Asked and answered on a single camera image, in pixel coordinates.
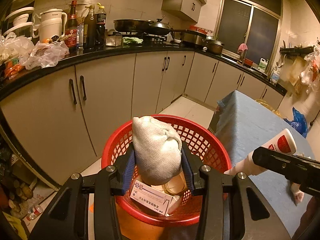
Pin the gas stove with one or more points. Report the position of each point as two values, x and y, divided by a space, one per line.
150 38

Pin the white medicine box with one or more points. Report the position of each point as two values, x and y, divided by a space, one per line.
150 197

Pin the red basin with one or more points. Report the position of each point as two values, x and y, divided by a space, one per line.
248 62

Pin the white plastic bag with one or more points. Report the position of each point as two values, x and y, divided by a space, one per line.
297 195

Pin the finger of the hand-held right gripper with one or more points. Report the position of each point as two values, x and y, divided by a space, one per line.
287 166

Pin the white wall cabinet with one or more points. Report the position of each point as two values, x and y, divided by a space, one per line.
182 5

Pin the dark glass bottle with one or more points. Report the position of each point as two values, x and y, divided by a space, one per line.
89 30

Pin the row of white base cabinets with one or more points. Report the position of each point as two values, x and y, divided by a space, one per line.
107 100

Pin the red plastic basket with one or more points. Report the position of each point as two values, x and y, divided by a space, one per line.
150 217

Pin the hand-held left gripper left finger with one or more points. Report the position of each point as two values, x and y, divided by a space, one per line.
128 170

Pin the pink cloth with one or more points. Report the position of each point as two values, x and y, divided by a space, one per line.
242 47

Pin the white blue detergent bottle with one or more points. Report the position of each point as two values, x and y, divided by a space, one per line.
275 76

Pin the yellow plastic bag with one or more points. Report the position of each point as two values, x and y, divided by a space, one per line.
276 112

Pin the clear plastic bag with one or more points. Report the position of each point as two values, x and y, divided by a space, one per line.
45 55

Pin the wok with lid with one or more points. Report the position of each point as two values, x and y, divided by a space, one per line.
160 27

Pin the yellow cap soy bottle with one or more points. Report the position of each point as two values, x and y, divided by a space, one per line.
100 27

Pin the small steel container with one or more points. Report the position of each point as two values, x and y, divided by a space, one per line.
113 41

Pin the steel rice cooker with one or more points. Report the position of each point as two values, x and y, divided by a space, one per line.
195 40

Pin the black kitchen countertop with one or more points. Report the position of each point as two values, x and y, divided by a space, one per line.
100 55

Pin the round white lid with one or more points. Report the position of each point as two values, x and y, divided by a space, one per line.
175 186

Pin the blue plastic bag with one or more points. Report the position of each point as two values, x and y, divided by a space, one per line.
298 122

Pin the black frying pan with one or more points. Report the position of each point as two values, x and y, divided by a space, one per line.
130 25

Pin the blue tablecloth table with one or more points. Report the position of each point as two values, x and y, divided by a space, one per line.
250 130

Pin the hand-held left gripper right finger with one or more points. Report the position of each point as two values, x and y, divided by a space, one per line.
188 177

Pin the black wall rack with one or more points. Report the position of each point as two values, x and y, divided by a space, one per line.
295 50

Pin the white plastic tube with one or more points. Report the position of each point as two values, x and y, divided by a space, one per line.
280 142

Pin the red label sauce bottle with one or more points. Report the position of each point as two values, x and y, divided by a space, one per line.
71 30

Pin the grey cloth pouch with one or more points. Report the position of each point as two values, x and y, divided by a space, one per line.
157 152

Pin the white electric kettle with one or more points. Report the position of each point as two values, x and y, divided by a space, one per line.
51 25

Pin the green cloth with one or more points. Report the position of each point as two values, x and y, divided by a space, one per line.
132 40

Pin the clear plastic drink bottle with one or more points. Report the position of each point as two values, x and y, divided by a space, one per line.
35 211

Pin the window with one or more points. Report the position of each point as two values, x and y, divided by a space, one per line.
237 30

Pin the hanging plastic bags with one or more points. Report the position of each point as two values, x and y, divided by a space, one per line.
307 72

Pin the green label detergent bottle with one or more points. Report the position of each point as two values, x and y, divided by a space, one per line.
262 66

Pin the stack of white plates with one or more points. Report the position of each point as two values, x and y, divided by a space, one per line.
22 15

